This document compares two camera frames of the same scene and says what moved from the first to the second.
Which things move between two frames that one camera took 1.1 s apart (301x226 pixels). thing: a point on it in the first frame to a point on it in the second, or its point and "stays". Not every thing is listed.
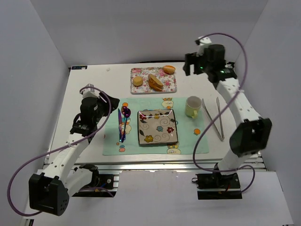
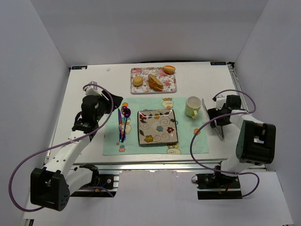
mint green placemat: x=189 y=131 stays
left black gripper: x=109 y=103 stays
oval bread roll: x=169 y=69 stays
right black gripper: x=191 y=62 to x=215 y=117
